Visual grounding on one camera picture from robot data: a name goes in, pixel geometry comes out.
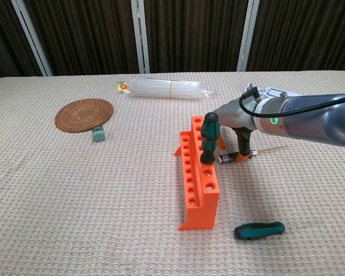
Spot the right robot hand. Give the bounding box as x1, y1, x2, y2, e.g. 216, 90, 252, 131
212, 97, 261, 164

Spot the green black screwdriver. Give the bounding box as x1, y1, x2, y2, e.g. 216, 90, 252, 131
200, 112, 219, 164

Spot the black screwdriver teal stripe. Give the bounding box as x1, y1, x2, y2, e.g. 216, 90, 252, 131
233, 220, 286, 241

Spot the orange tool holder block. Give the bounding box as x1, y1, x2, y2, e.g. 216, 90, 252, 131
174, 115, 221, 231

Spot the white folding laptop stand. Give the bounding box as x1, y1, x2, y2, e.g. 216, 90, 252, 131
244, 82, 294, 100

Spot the clear bag of sticks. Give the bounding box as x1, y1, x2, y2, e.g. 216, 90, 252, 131
127, 79, 214, 101

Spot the small yellow candy packet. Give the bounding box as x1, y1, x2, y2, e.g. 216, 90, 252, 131
116, 80, 131, 94

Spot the small green block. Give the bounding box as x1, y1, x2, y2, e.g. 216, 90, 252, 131
91, 125, 106, 143

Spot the round woven rattan coaster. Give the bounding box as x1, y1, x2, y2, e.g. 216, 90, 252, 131
54, 98, 114, 133

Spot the beige woven tablecloth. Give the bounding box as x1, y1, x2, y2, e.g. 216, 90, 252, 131
0, 70, 345, 276

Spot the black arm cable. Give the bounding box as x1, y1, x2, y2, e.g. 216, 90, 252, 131
237, 88, 345, 118

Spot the white partition frame post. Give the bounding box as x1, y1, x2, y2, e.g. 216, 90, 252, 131
131, 0, 151, 74
236, 0, 262, 72
10, 0, 53, 77

